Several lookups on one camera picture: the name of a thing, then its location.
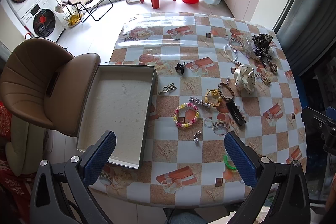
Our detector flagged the checkered patterned tablecloth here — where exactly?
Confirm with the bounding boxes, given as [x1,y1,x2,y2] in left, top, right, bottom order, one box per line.
[92,12,306,207]

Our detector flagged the black large hair clip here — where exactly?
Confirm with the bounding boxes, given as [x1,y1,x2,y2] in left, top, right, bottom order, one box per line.
[226,100,246,127]

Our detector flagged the black small claw clip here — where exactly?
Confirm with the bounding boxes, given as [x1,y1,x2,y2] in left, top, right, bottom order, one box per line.
[175,63,185,75]

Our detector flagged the beige rabbit hair clip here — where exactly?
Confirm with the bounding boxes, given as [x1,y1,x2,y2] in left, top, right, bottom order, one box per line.
[158,83,177,94]

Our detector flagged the dark green tray box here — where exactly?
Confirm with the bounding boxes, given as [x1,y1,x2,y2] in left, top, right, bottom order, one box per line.
[76,64,157,169]

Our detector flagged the silver chain bracelet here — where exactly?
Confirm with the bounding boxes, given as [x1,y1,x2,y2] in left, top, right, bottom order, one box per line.
[223,44,242,66]

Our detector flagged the brown braided bracelet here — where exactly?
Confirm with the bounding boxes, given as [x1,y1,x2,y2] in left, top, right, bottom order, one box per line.
[217,81,235,102]

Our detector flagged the silver star hair clip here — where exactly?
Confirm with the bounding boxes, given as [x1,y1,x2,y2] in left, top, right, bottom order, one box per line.
[189,96,211,109]

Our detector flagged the pink yellow spiral hair tie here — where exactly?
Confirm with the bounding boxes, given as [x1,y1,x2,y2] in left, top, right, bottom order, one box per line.
[172,102,201,128]

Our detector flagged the white polka dot scrunchie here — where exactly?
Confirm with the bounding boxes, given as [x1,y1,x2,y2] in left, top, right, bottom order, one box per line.
[234,65,256,94]

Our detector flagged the black folding chair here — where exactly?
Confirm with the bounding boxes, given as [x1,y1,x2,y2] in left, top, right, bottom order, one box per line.
[59,0,113,23]

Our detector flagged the brown leather chair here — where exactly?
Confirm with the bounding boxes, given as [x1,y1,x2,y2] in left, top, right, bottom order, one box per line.
[1,38,101,137]

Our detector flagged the small silver pearl charm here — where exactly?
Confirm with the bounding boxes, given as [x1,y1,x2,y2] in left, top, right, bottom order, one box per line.
[194,131,202,143]

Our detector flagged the yellow bead hair tie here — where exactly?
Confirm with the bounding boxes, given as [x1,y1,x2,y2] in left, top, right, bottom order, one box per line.
[204,89,223,108]

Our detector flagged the green plastic bangle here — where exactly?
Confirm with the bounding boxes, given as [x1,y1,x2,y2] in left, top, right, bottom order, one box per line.
[223,154,237,171]

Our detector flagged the lower white washing machine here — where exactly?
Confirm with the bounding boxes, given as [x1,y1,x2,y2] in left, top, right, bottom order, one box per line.
[21,0,64,42]

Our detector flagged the clear plastic hair claw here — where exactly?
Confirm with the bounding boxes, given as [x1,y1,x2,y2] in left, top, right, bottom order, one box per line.
[241,38,256,59]

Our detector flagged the black white hair ties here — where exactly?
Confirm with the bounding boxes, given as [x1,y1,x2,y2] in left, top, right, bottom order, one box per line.
[252,47,274,67]

